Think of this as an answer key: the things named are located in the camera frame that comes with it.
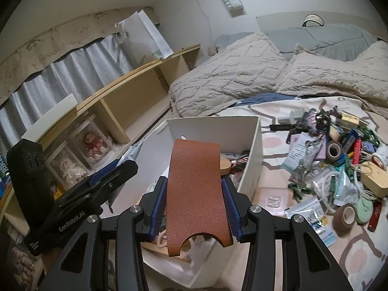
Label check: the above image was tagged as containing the round wooden disc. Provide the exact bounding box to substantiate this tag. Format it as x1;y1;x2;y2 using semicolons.
220;157;233;176

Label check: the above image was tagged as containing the white headboard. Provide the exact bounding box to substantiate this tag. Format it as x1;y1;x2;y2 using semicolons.
255;11;358;34

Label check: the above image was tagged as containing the purple black hair clip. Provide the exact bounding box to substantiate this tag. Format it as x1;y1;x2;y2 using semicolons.
295;109;337;134

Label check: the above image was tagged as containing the white paper receipt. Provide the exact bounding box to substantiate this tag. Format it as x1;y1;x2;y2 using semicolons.
282;135;313;172

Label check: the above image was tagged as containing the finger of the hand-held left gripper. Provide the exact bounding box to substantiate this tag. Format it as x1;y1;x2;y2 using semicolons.
88;159;139;194
53;173;117;216

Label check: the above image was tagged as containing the wooden shelf unit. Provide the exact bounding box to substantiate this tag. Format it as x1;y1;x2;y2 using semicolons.
0;44;201;234

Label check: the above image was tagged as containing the blue white medicine packet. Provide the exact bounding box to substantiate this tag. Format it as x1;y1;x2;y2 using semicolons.
121;141;144;164
286;202;335;246

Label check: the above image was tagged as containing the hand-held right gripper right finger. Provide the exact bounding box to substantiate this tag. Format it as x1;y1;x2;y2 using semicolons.
221;177;354;291

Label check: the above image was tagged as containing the dark brown tape roll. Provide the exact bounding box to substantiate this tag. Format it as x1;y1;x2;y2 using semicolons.
326;141;343;162

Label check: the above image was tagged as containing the white tape roll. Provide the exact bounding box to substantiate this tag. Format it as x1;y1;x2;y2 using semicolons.
371;153;388;170

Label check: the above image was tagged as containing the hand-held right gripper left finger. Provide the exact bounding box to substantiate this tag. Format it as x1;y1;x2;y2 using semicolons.
38;176;169;291

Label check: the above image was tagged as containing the clear case with white doll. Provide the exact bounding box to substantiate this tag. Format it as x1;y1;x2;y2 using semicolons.
47;145;90;188

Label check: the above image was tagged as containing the beige textured blanket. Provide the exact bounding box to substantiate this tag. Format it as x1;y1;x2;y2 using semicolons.
168;33;388;119

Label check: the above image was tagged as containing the white paper bag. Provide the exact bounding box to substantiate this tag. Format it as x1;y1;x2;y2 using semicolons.
115;10;174;63

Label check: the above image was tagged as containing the brown leather piece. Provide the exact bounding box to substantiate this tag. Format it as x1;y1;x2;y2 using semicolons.
164;139;234;258

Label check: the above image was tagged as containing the white wall cable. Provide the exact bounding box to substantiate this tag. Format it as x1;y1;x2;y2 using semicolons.
185;0;219;52

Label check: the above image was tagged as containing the white foam board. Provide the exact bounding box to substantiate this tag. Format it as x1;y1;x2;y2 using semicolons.
21;93;78;141

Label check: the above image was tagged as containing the beige printed valance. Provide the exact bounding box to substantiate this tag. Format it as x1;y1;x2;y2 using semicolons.
0;6;160;106

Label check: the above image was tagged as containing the brown bandage roll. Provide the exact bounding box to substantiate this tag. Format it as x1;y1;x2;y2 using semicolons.
333;203;356;237

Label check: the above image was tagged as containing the grey power adapter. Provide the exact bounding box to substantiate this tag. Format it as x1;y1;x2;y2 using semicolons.
277;109;304;125

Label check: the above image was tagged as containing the small gold box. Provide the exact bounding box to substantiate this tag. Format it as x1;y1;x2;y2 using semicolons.
341;112;361;128

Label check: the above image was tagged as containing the grey duvet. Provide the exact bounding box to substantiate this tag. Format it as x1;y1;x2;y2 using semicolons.
217;24;378;63

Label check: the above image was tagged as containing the navy blue cloth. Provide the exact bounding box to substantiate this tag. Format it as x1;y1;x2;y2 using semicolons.
235;93;299;106

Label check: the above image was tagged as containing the grey curtain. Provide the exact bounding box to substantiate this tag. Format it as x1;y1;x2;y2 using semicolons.
0;32;134;155

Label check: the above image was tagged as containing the oval wooden box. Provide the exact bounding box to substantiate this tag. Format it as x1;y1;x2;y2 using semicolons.
360;161;388;199

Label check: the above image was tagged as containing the white storage box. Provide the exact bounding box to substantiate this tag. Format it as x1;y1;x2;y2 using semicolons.
121;116;263;288

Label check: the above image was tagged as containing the mint green round case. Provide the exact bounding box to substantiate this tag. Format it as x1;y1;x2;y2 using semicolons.
355;196;374;225

